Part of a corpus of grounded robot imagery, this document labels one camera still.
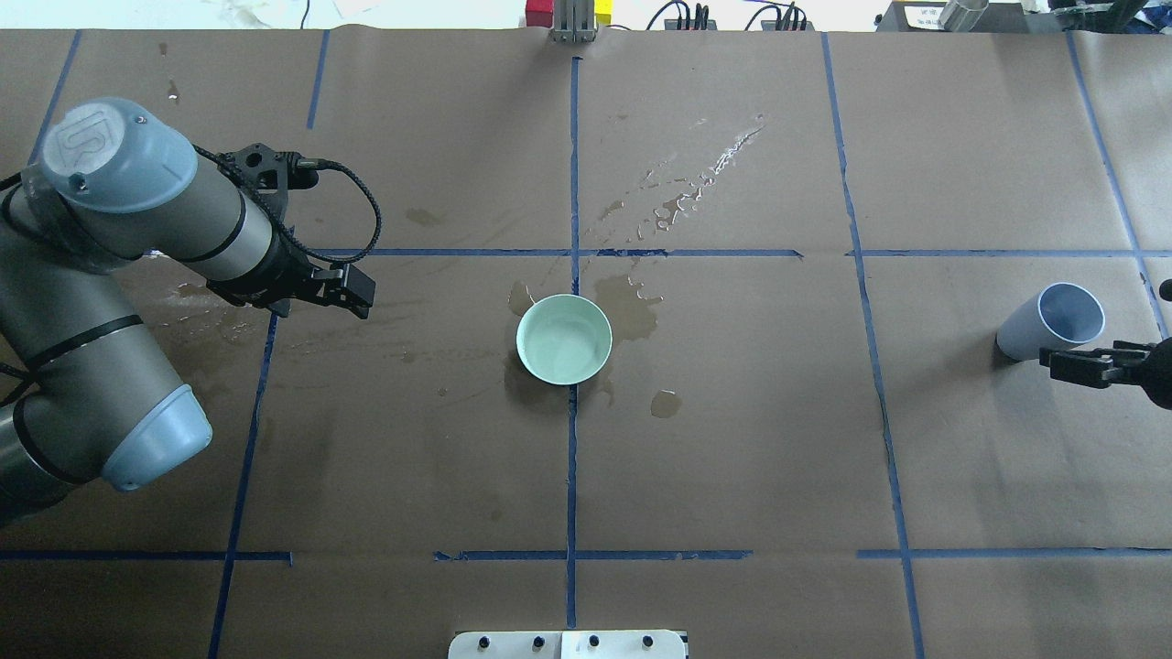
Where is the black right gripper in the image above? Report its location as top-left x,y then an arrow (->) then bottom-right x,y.
1040,338 -> 1171,410

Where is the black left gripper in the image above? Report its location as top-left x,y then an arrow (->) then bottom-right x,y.
206,242 -> 377,320

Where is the blue plastic cup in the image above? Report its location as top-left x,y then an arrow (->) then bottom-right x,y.
993,281 -> 1106,362

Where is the mint green bowl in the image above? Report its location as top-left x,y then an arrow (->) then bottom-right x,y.
515,295 -> 613,385

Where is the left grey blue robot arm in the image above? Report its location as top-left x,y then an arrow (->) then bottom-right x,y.
1,97 -> 382,525

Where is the red block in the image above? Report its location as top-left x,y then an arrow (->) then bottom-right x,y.
524,0 -> 554,28

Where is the small metal can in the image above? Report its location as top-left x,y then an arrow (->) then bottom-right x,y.
938,0 -> 989,33

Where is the yellow block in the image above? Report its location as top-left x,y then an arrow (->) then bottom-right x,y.
593,0 -> 614,25

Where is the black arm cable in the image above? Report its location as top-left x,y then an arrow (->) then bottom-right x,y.
192,145 -> 384,266

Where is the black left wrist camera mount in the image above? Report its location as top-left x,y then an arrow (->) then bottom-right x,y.
216,143 -> 320,220

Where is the aluminium frame post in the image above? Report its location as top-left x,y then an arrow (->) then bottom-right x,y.
548,0 -> 598,43

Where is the white mast base plate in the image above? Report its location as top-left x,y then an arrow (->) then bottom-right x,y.
447,629 -> 689,658

